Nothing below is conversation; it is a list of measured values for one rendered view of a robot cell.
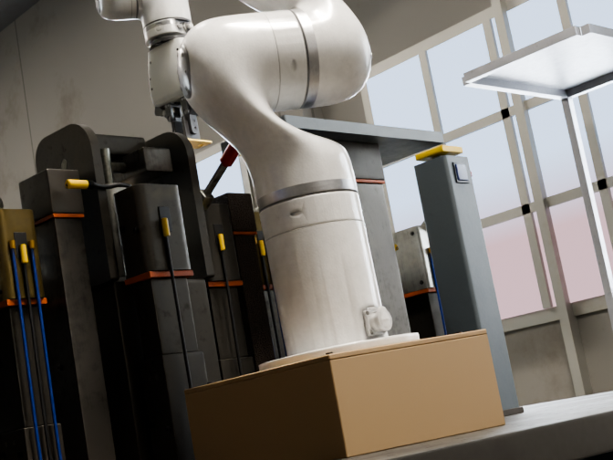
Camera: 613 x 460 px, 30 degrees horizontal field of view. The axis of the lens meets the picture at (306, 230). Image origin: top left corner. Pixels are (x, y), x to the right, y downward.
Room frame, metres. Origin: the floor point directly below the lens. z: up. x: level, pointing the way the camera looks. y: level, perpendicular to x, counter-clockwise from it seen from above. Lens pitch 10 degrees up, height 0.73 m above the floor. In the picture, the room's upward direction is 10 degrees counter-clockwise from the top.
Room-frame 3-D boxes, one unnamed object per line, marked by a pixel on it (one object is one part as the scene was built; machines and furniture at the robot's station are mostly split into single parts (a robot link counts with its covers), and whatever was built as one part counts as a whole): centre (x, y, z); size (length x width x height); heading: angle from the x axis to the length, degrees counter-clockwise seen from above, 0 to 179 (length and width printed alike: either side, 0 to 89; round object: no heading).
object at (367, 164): (1.72, -0.07, 0.92); 0.10 x 0.08 x 0.45; 138
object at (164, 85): (1.86, 0.17, 1.37); 0.10 x 0.07 x 0.11; 52
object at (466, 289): (1.91, -0.25, 0.92); 0.08 x 0.08 x 0.44; 48
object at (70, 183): (1.45, 0.26, 1.09); 0.10 x 0.01 x 0.01; 138
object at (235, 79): (1.32, 0.03, 1.11); 0.19 x 0.12 x 0.24; 107
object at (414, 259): (2.09, -0.20, 0.88); 0.12 x 0.07 x 0.36; 48
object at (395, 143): (1.72, -0.07, 1.16); 0.37 x 0.14 x 0.02; 138
